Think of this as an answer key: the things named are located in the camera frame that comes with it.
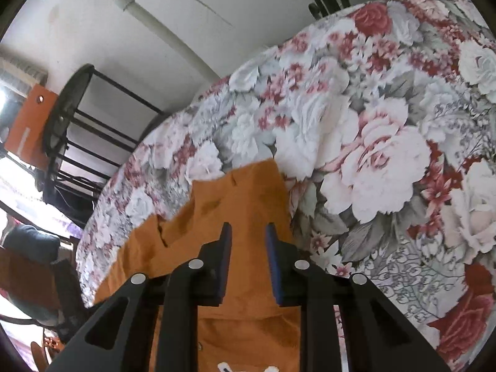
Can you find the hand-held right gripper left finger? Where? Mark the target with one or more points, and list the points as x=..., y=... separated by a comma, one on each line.
x=227, y=252

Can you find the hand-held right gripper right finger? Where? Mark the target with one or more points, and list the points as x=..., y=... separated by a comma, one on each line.
x=271, y=255

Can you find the orange small garment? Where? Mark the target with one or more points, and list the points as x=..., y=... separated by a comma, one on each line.
x=240, y=201

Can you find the floral printed blanket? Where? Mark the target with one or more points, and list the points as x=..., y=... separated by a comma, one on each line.
x=368, y=143

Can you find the black metal rack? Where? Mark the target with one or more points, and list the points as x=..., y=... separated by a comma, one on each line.
x=128, y=91

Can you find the dark blue cloth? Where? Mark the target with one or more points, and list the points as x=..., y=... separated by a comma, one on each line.
x=31, y=240

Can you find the brown wooden board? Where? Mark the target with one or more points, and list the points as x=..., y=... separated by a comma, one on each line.
x=23, y=279

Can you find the black round mesh fan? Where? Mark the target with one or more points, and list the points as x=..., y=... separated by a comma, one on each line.
x=62, y=116

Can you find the orange box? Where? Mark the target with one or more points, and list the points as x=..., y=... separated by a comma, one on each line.
x=31, y=124

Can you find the white wall pipe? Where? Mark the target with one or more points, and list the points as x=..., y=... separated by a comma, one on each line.
x=155, y=19

